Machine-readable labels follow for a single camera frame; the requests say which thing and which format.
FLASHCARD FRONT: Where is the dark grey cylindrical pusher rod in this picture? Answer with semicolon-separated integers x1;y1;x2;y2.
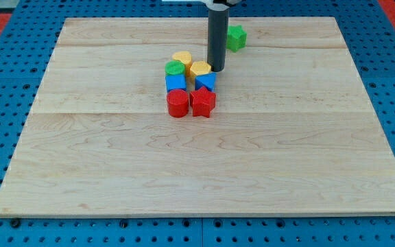
207;8;229;72

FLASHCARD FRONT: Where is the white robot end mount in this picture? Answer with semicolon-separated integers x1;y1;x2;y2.
202;0;241;10

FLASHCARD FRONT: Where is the green star block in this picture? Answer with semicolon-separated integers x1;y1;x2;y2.
226;25;247;52

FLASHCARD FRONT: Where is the red star block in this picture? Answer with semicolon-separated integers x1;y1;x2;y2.
190;86;217;118

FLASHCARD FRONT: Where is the yellow heart block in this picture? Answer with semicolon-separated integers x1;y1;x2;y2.
172;51;193;77

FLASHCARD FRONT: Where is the yellow hexagon block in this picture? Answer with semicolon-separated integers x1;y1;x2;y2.
190;61;211;81

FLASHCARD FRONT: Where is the blue triangle block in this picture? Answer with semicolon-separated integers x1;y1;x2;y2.
195;72;217;92

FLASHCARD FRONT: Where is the green cylinder block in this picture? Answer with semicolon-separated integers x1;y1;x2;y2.
165;60;185;76

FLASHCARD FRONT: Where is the blue cube block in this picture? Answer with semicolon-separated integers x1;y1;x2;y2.
165;74;187;92

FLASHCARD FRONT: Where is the red cylinder block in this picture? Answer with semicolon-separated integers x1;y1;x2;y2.
166;89;189;118

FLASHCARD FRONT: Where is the light wooden board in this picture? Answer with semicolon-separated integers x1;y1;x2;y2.
0;17;395;219

